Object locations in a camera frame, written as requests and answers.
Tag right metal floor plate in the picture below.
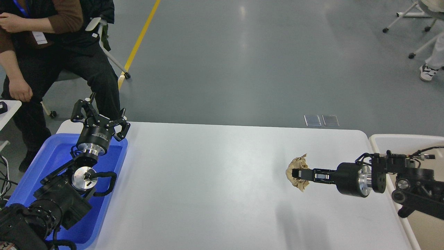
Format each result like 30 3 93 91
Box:
322 115 340 127

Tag white side table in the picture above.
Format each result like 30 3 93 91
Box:
0 100 22 131

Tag blue plastic bin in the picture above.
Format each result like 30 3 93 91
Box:
7 133 128 250

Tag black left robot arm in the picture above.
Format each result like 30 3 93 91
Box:
1 92 130 250

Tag white chair legs with casters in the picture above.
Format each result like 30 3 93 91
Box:
382 0 443 59

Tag black cables at left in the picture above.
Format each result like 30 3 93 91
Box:
0 156 18 202

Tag metal floor plate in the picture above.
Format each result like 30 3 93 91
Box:
322 115 340 127
304 115 322 127

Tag seated person in black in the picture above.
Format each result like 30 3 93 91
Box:
0 0 121 173

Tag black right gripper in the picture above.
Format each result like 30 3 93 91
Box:
292 162 372 198

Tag small black device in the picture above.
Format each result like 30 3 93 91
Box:
0 101 8 114

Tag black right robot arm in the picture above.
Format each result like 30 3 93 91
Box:
285 148 444 219

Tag brown paper ball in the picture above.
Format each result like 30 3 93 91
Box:
285 154 311 192

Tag white and black sneaker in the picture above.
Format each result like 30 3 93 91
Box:
419 64 439 82

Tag left metal floor plate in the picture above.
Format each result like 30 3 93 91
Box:
304 115 322 127

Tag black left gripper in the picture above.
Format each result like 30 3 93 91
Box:
71 92 131 156

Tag white office chair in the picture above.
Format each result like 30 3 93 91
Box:
41 15 131 118

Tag beige plastic bin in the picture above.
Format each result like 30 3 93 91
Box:
369 134 444 250

